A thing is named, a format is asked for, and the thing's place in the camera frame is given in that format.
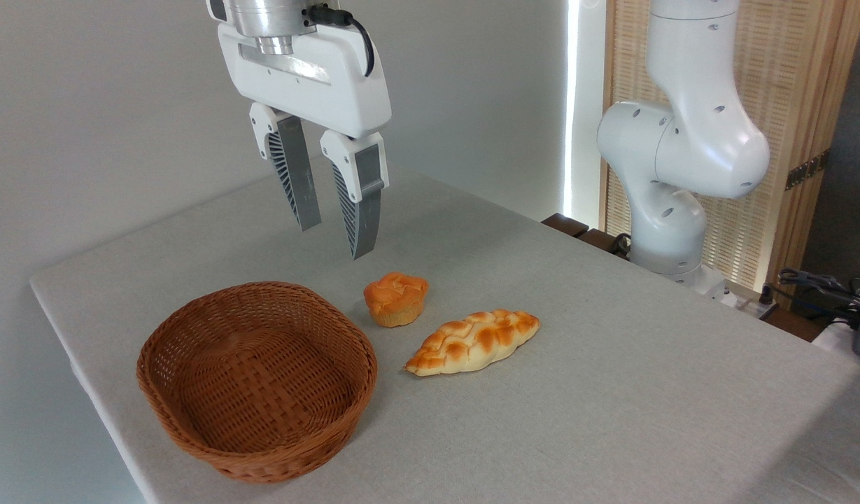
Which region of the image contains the metal screen hinge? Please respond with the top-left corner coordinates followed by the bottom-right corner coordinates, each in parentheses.
top-left (785, 150), bottom-right (830, 191)

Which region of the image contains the long braided bread loaf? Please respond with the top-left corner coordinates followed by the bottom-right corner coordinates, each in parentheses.
top-left (404, 309), bottom-right (541, 378)

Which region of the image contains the grey fabric tablecloth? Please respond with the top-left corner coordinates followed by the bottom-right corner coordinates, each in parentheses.
top-left (29, 168), bottom-right (860, 504)

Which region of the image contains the wooden bamboo folding screen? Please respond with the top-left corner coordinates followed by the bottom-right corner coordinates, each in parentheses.
top-left (600, 0), bottom-right (860, 295)

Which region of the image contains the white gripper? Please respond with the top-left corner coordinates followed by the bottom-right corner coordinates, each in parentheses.
top-left (217, 23), bottom-right (393, 260)

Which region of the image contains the brown woven wicker basket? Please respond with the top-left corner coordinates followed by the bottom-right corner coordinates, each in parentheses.
top-left (136, 281), bottom-right (379, 484)

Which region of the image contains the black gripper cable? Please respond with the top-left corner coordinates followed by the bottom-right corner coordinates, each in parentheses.
top-left (308, 6), bottom-right (376, 78)

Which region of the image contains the dark brown wooden furniture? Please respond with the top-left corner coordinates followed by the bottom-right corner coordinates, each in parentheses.
top-left (541, 213), bottom-right (633, 260)

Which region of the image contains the bundle of black cables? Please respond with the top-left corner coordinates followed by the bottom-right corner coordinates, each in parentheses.
top-left (760, 267), bottom-right (860, 331)

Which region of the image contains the small round orange bread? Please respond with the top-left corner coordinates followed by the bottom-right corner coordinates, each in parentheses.
top-left (363, 272), bottom-right (430, 328)

